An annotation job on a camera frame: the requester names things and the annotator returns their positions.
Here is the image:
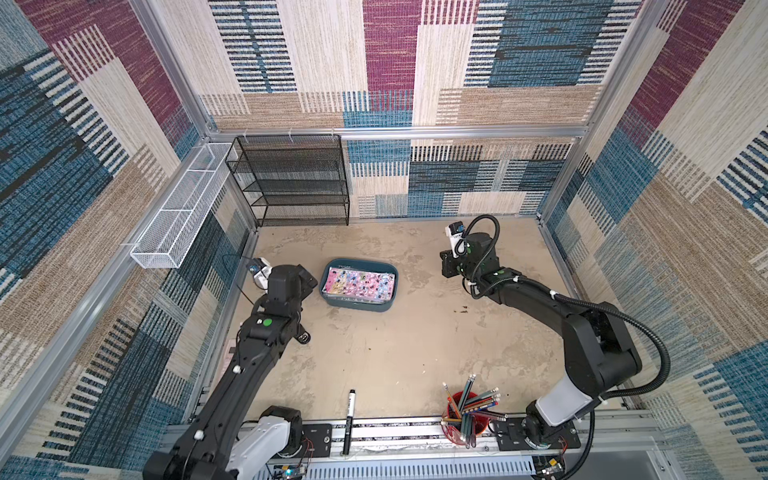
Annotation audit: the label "red pencil cup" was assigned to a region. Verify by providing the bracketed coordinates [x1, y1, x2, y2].
[443, 391, 490, 444]

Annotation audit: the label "white wire mesh basket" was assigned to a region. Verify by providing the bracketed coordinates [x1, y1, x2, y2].
[130, 143, 230, 269]

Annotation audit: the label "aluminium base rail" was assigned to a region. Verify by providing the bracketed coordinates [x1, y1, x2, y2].
[234, 411, 678, 479]

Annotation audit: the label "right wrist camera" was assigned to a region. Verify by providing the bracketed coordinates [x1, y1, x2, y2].
[445, 221, 466, 258]

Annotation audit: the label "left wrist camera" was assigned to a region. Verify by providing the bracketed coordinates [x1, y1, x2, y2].
[247, 257, 272, 291]

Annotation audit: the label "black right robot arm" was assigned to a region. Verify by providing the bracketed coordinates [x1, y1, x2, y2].
[440, 222, 642, 448]

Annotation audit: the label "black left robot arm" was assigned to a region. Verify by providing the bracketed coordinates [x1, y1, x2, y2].
[142, 265, 318, 479]

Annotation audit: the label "black marker pen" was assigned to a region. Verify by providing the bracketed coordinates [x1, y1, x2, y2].
[341, 389, 357, 456]

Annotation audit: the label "teal plastic storage box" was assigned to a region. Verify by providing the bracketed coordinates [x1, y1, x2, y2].
[319, 258, 399, 313]

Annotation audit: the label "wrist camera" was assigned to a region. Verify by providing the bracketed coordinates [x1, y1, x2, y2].
[247, 257, 272, 291]
[445, 221, 466, 258]

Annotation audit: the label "black corrugated cable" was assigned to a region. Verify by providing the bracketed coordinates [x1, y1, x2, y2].
[461, 214, 671, 480]

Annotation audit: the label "black wire shelf rack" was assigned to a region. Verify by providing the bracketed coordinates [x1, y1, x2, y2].
[226, 135, 350, 227]

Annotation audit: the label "pink cat sticker sheet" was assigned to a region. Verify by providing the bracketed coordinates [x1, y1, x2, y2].
[322, 267, 396, 304]

